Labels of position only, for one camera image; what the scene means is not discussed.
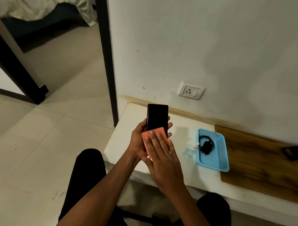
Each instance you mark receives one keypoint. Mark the person's leg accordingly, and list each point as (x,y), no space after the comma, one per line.
(215,209)
(86,177)

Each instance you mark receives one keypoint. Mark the small clear plastic bottle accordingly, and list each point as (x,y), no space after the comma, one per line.
(189,151)

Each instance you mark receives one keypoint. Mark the white bedsheet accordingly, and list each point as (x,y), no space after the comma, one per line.
(30,9)

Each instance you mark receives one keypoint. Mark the person's right thumb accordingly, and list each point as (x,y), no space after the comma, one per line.
(146,161)

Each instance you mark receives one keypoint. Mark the person's right middle finger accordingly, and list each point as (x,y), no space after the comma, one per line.
(157,144)

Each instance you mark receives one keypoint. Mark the dark bed base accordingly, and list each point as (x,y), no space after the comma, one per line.
(42,23)

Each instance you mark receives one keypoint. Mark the black smartphone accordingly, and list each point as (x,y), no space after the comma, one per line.
(157,116)

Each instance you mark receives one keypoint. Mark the person's right forearm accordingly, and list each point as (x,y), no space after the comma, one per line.
(188,207)

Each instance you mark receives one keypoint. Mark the brown wooden board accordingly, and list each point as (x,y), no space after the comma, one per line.
(256,160)

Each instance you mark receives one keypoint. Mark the person's left hand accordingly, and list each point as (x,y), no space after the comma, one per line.
(137,143)

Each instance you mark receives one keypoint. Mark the person's right little finger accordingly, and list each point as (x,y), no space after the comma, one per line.
(173,150)

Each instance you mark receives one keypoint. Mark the person's left thumb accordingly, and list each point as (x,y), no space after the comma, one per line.
(139,127)

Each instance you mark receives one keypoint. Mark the white wall socket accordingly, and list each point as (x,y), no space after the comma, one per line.
(191,91)

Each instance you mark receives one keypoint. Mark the person's left leg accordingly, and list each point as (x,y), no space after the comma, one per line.
(86,177)

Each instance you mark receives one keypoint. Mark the black flat device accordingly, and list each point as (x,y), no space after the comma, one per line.
(291,153)

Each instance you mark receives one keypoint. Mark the blue plastic tray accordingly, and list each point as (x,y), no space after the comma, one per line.
(215,153)

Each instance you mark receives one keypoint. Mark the person's right leg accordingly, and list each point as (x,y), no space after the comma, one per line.
(215,209)

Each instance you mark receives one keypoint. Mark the dark door frame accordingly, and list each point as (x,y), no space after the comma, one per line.
(107,62)

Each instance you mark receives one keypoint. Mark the dark-edged door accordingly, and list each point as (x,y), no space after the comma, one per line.
(21,76)

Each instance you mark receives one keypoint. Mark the person's right hand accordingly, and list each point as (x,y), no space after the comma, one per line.
(166,167)

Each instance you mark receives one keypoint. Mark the pink cleaning cloth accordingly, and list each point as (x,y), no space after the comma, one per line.
(144,139)

